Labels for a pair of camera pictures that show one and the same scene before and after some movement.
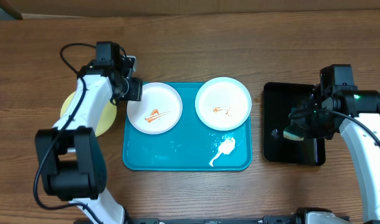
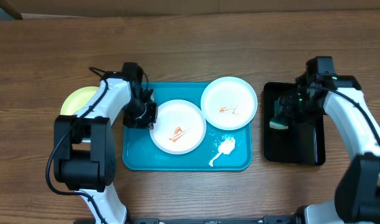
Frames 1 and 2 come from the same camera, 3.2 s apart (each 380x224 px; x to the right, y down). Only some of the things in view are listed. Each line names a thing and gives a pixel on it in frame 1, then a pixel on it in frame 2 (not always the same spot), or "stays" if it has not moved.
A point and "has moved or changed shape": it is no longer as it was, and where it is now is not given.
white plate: x=159 y=111 has moved or changed shape
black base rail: x=266 y=219 stays
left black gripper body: x=131 y=90 -> x=137 y=114
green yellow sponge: x=292 y=136 -> x=278 y=121
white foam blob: x=226 y=147 stays
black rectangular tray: x=279 y=100 stays
